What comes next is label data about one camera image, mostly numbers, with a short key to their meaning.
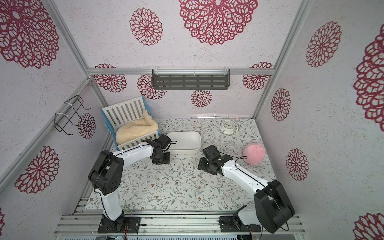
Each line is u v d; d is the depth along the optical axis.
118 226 0.65
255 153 0.91
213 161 0.65
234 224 0.64
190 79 0.93
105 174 0.49
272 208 0.41
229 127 1.10
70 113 0.79
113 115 1.03
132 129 1.03
